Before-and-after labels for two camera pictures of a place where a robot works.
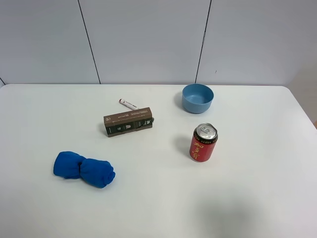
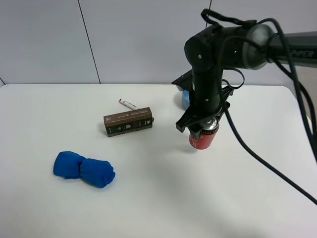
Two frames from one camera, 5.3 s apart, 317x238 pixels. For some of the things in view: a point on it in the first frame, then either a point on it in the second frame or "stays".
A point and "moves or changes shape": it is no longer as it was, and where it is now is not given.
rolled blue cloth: (98, 173) stays
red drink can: (204, 138) moves or changes shape
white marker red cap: (127, 104) stays
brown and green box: (128, 121) stays
